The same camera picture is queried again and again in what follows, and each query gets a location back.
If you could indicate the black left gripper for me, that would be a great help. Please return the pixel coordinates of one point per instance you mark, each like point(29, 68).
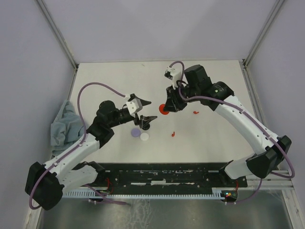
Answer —
point(144, 120)

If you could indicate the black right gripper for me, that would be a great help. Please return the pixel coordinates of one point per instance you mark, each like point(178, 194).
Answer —
point(172, 103)

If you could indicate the orange earbud charging case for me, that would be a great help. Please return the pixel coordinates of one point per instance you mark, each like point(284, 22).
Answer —
point(162, 111)

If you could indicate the purple earbud charging case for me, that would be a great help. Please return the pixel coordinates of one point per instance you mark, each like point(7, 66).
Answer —
point(135, 132)

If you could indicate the white earbud charging case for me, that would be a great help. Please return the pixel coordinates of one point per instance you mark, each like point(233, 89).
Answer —
point(144, 136)

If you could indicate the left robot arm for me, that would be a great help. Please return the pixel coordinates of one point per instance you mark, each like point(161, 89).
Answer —
point(46, 183)

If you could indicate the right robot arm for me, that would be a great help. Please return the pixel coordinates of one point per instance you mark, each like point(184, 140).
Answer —
point(194, 85)

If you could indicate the light blue cloth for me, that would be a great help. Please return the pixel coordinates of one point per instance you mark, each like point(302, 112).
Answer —
point(66, 129)

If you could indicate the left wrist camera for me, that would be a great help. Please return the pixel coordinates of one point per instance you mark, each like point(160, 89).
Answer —
point(133, 103)

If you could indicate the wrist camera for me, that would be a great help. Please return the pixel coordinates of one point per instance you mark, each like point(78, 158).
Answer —
point(133, 103)
point(174, 75)

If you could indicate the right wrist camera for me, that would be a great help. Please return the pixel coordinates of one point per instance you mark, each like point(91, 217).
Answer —
point(174, 75)

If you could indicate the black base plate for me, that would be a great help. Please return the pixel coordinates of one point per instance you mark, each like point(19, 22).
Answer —
point(164, 179)

